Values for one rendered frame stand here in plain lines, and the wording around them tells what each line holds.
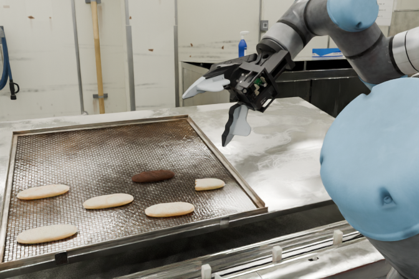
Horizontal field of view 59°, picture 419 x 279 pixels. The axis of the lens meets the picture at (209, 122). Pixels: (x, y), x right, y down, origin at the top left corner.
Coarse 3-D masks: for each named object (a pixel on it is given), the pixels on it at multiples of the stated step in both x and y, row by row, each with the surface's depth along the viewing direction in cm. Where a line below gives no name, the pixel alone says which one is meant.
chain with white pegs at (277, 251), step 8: (336, 232) 72; (336, 240) 72; (344, 240) 75; (280, 248) 67; (272, 256) 68; (280, 256) 67; (288, 256) 70; (208, 264) 63; (264, 264) 68; (208, 272) 62; (232, 272) 65
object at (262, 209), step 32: (64, 128) 104; (128, 128) 109; (192, 128) 111; (64, 160) 90; (96, 160) 91; (160, 160) 93; (192, 160) 94; (224, 160) 94; (96, 192) 79; (128, 192) 80; (160, 192) 80; (192, 192) 81; (0, 224) 67; (32, 224) 69; (96, 224) 70; (192, 224) 70; (0, 256) 61; (32, 256) 60
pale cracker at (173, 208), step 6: (162, 204) 75; (168, 204) 75; (174, 204) 75; (180, 204) 75; (186, 204) 76; (150, 210) 73; (156, 210) 73; (162, 210) 73; (168, 210) 73; (174, 210) 74; (180, 210) 74; (186, 210) 74; (192, 210) 75; (150, 216) 73; (156, 216) 73; (162, 216) 73; (168, 216) 73
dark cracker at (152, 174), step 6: (138, 174) 85; (144, 174) 85; (150, 174) 85; (156, 174) 85; (162, 174) 85; (168, 174) 86; (174, 174) 87; (132, 180) 83; (138, 180) 83; (144, 180) 83; (150, 180) 84; (156, 180) 84
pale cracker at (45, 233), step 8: (64, 224) 68; (24, 232) 65; (32, 232) 65; (40, 232) 65; (48, 232) 66; (56, 232) 66; (64, 232) 66; (72, 232) 67; (24, 240) 64; (32, 240) 64; (40, 240) 64; (48, 240) 65
